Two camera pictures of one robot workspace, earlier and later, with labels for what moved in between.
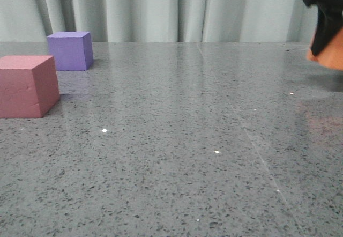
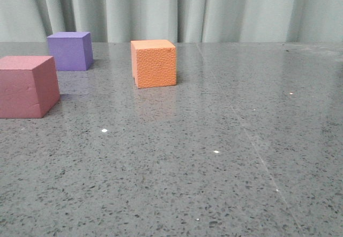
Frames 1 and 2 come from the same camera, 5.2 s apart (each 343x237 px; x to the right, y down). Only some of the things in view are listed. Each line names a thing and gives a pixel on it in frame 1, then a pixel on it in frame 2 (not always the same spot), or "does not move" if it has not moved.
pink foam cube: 29,86 does not move
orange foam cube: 331,56 → 153,63
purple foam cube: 73,51 does not move
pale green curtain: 160,10 does not move
